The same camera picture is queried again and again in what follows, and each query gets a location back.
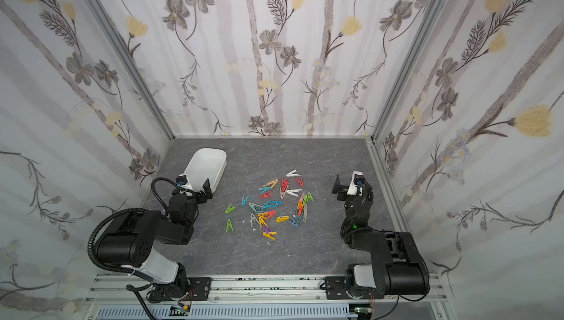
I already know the white plastic storage box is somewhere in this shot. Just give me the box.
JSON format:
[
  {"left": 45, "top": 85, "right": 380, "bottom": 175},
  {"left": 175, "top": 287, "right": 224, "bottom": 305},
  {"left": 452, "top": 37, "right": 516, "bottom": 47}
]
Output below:
[{"left": 183, "top": 148, "right": 227, "bottom": 192}]

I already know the tan clothespin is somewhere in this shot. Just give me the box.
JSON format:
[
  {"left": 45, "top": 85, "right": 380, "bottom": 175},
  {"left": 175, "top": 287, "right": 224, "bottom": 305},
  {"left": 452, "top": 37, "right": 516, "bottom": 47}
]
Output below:
[{"left": 264, "top": 179, "right": 278, "bottom": 189}]

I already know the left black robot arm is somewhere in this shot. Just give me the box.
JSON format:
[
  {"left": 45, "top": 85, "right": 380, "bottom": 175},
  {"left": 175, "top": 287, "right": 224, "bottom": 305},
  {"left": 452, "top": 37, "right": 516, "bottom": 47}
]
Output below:
[{"left": 87, "top": 175, "right": 213, "bottom": 305}]

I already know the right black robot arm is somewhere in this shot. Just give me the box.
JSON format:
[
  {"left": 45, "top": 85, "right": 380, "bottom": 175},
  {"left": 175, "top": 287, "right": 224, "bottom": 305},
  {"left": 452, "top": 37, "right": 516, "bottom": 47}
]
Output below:
[{"left": 320, "top": 171, "right": 431, "bottom": 300}]

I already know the green clothespin left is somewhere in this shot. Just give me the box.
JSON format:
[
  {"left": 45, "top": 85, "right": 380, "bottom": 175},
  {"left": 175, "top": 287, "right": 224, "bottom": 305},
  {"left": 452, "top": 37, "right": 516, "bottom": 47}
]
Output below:
[{"left": 225, "top": 203, "right": 236, "bottom": 214}]

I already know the green clothespin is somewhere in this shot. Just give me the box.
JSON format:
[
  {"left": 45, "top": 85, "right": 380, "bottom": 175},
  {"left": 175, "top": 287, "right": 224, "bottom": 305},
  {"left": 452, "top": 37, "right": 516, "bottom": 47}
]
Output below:
[
  {"left": 303, "top": 192, "right": 314, "bottom": 205},
  {"left": 225, "top": 203, "right": 236, "bottom": 214},
  {"left": 226, "top": 219, "right": 234, "bottom": 233}
]

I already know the green clothespin right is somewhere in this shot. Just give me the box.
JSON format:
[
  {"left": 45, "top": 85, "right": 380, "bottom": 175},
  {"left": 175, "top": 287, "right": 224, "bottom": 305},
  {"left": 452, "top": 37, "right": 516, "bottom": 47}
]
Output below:
[{"left": 303, "top": 192, "right": 314, "bottom": 205}]

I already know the teal clothespin small left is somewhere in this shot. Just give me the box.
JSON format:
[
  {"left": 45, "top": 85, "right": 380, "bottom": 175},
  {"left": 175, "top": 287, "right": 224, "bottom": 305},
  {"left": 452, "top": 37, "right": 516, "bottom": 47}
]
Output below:
[{"left": 241, "top": 195, "right": 250, "bottom": 206}]

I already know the green clothespin lower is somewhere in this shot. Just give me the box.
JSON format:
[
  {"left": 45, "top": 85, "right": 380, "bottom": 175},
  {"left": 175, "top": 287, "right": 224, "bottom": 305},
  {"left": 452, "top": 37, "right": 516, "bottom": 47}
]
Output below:
[{"left": 226, "top": 219, "right": 234, "bottom": 233}]

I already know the white clothespin near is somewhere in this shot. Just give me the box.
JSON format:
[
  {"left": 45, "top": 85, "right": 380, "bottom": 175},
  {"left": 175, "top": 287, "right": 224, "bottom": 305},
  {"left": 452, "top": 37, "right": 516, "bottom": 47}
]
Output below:
[{"left": 286, "top": 189, "right": 302, "bottom": 197}]

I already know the white clothespin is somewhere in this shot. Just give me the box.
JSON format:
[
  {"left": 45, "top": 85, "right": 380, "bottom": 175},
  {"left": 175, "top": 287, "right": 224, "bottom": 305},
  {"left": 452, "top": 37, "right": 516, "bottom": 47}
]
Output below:
[
  {"left": 286, "top": 189, "right": 302, "bottom": 197},
  {"left": 286, "top": 170, "right": 301, "bottom": 178}
]

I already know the white clothespin far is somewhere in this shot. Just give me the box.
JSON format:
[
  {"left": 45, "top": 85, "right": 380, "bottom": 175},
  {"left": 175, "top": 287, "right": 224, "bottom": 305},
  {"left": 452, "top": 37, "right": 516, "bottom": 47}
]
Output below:
[{"left": 286, "top": 170, "right": 301, "bottom": 178}]

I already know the grey clothespin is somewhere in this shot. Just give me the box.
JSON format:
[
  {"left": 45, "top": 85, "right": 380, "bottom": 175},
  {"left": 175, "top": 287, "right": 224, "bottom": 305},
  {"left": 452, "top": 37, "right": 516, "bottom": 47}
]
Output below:
[{"left": 250, "top": 213, "right": 260, "bottom": 227}]

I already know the mint clothespin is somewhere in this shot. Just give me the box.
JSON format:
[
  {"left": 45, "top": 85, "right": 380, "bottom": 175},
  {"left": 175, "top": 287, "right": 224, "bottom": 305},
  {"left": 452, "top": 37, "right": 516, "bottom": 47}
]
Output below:
[{"left": 248, "top": 203, "right": 268, "bottom": 214}]

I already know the red clothespin pair left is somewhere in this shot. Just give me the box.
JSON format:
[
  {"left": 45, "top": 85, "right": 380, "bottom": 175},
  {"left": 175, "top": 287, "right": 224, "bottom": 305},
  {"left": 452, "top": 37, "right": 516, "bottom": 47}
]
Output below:
[{"left": 281, "top": 178, "right": 289, "bottom": 192}]

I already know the teal clothespin upper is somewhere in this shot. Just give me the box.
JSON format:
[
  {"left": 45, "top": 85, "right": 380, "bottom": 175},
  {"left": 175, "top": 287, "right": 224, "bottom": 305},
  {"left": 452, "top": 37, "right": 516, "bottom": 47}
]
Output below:
[{"left": 259, "top": 186, "right": 271, "bottom": 195}]

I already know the red clothespin by teal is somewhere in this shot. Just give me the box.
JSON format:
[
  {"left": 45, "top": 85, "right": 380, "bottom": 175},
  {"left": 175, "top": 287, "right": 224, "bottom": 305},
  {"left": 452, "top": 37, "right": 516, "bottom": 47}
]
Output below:
[{"left": 260, "top": 192, "right": 273, "bottom": 199}]

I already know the blue clothespin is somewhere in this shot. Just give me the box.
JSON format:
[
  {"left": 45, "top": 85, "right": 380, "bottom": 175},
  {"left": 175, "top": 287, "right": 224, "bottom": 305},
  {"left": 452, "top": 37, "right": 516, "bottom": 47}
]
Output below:
[{"left": 263, "top": 201, "right": 282, "bottom": 209}]

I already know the yellow clothespin bottom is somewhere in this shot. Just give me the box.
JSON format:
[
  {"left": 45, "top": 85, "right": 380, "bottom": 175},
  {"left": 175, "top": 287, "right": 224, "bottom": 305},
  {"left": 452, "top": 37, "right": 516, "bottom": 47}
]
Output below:
[{"left": 263, "top": 232, "right": 277, "bottom": 241}]

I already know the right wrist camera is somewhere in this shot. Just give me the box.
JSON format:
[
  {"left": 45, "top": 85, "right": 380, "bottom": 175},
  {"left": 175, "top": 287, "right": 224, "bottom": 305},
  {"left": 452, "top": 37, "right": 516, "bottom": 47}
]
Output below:
[{"left": 347, "top": 171, "right": 364, "bottom": 196}]

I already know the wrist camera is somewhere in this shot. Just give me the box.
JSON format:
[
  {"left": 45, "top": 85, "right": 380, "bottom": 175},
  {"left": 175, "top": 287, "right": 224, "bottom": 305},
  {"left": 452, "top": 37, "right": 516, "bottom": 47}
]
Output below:
[
  {"left": 175, "top": 174, "right": 192, "bottom": 192},
  {"left": 347, "top": 171, "right": 364, "bottom": 196}
]

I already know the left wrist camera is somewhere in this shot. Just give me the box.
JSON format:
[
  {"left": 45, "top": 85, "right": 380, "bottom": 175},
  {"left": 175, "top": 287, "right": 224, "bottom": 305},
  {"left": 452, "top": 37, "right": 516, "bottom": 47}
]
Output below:
[{"left": 175, "top": 174, "right": 192, "bottom": 192}]

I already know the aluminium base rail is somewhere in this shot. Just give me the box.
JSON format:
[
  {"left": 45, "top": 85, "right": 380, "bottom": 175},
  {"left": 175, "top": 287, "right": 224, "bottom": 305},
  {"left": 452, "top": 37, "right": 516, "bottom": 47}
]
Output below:
[{"left": 78, "top": 274, "right": 455, "bottom": 319}]

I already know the white cable duct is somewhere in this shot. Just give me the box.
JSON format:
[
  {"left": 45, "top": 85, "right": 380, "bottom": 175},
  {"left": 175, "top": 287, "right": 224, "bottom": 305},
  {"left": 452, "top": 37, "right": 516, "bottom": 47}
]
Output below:
[{"left": 95, "top": 304, "right": 358, "bottom": 320}]

